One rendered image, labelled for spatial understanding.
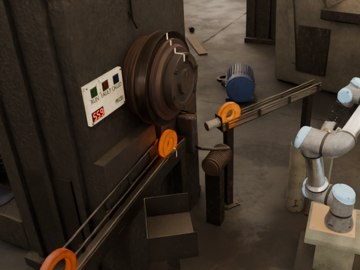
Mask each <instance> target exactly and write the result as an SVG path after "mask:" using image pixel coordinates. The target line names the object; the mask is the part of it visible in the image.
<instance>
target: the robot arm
mask: <svg viewBox="0 0 360 270"><path fill-rule="evenodd" d="M337 98H338V99H337V100H336V102H335V103H334V106H332V108H331V110H330V112H329V115H328V116H327V119H329V120H330V121H331V122H327V124H326V126H325V127H326V128H328V129H329V130H330V131H331V132H330V133H329V132H326V131H322V130H318V129H315V128H312V127H308V126H304V127H302V128H301V129H300V131H299V132H298V134H297V136H296V139H295V147H296V148H297V149H300V150H301V154H302V156H303V157H305V163H306V171H307V178H306V179H305V181H304V183H303V186H302V187H303V188H302V193H303V195H304V196H305V197H307V198H308V199H311V200H314V201H316V202H319V203H321V204H324V205H326V206H329V211H328V213H327V214H326V216H325V219H324V224H325V226H326V227H327V228H328V229H329V230H331V231H333V232H335V233H341V234H345V233H348V232H350V231H352V230H353V227H354V220H353V216H352V214H353V209H354V203H355V192H354V190H353V189H352V188H351V187H349V186H347V185H345V184H335V185H332V184H329V183H328V179H327V178H326V177H325V173H324V162H323V157H325V158H336V157H339V156H342V155H344V154H346V153H348V152H349V151H350V150H351V149H352V148H353V147H354V145H355V144H356V141H357V140H356V138H357V137H358V135H359V134H360V78H353V79H352V81H351V82H350V84H349V85H348V86H346V87H345V88H343V89H341V90H340V91H339V92H338V94H337ZM354 103H355V104H359V106H358V108H357V109H356V110H355V112H354V113H352V112H351V110H350V109H351V107H352V106H353V105H354ZM344 117H347V119H349V120H348V121H347V123H346V124H345V126H344V127H343V129H342V130H340V131H338V132H337V133H336V134H333V133H334V132H335V130H336V129H337V128H338V126H339V124H341V122H342V121H343V119H344Z"/></svg>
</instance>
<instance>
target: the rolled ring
mask: <svg viewBox="0 0 360 270"><path fill-rule="evenodd" d="M62 259H65V263H66V265H65V270H75V269H76V266H77V259H76V255H75V254H74V253H73V252H72V251H71V250H68V249H66V248H59V249H57V250H55V251H53V252H52V253H51V254H50V255H49V256H48V257H47V258H46V259H45V261H44V262H43V264H42V266H41V268H40V270H53V268H54V267H55V265H56V264H57V263H58V262H59V261H60V260H62Z"/></svg>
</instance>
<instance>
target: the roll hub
mask: <svg viewBox="0 0 360 270"><path fill-rule="evenodd" d="M177 53H183V54H174V55H173V56H172V57H171V59H170V60H169V62H168V64H167V67H166V70H165V73H164V78H163V95H164V99H165V102H166V104H167V105H168V107H170V108H171V109H177V110H184V108H183V105H184V104H186V107H187V106H188V105H189V104H190V103H191V101H192V99H193V96H194V92H193V89H194V88H196V86H197V79H198V70H197V69H195V68H194V66H195V65H196V60H195V58H194V56H193V55H192V54H191V53H189V52H180V51H179V52H177ZM184 54H185V61H184ZM186 54H189V59H186ZM176 69H177V70H178V74H177V75H175V70H176ZM175 95H177V100H176V101H174V96H175Z"/></svg>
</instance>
